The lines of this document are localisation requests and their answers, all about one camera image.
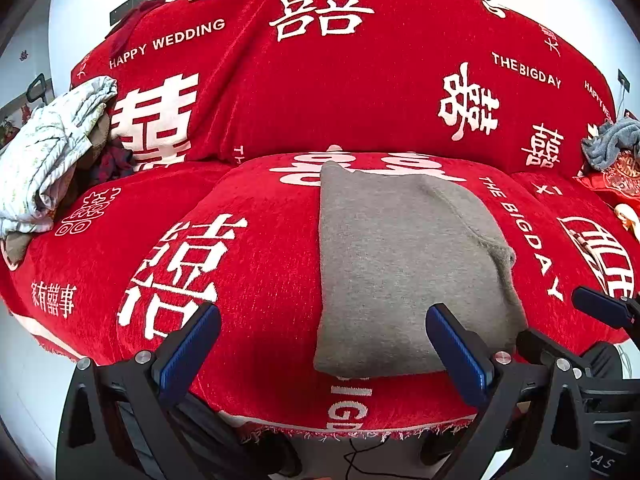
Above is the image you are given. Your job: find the black metal stand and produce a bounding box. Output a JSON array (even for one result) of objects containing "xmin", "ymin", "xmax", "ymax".
[{"xmin": 26, "ymin": 73, "xmax": 49, "ymax": 109}]

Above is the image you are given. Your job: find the orange and white toy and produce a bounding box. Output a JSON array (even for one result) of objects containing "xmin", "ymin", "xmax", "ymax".
[{"xmin": 614, "ymin": 203, "xmax": 640, "ymax": 242}]

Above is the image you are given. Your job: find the white patterned cloth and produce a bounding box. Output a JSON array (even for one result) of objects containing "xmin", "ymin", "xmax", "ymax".
[{"xmin": 0, "ymin": 75, "xmax": 119, "ymax": 235}]

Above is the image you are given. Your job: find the red embroidered cushion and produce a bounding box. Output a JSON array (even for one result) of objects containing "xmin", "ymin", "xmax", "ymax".
[{"xmin": 575, "ymin": 152, "xmax": 640, "ymax": 207}]

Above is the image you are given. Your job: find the red printed sofa cover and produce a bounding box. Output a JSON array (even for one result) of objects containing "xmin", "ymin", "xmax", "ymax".
[{"xmin": 0, "ymin": 0, "xmax": 640, "ymax": 442}]

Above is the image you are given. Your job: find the grey knit sweater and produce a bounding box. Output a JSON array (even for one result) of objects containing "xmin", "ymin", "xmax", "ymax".
[{"xmin": 312, "ymin": 161, "xmax": 530, "ymax": 378}]

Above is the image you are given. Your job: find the blue-grey towel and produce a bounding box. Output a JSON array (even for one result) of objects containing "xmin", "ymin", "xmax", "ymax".
[{"xmin": 581, "ymin": 119, "xmax": 640, "ymax": 172}]

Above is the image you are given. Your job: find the dark patterned cloth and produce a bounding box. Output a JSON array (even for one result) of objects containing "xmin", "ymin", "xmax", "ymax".
[{"xmin": 89, "ymin": 137, "xmax": 135, "ymax": 187}]

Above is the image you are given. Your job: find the black cable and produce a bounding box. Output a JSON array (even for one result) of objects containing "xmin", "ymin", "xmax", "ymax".
[{"xmin": 344, "ymin": 434, "xmax": 385, "ymax": 480}]

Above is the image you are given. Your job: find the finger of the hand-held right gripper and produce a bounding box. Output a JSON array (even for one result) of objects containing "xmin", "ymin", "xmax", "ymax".
[
  {"xmin": 571, "ymin": 286, "xmax": 640, "ymax": 332},
  {"xmin": 516, "ymin": 329, "xmax": 601, "ymax": 378}
]

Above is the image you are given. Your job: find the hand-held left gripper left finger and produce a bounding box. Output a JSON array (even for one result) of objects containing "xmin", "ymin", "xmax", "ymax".
[{"xmin": 55, "ymin": 302, "xmax": 223, "ymax": 480}]

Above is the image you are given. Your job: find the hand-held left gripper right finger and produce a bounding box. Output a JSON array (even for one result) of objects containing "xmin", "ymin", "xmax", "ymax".
[{"xmin": 426, "ymin": 303, "xmax": 595, "ymax": 480}]

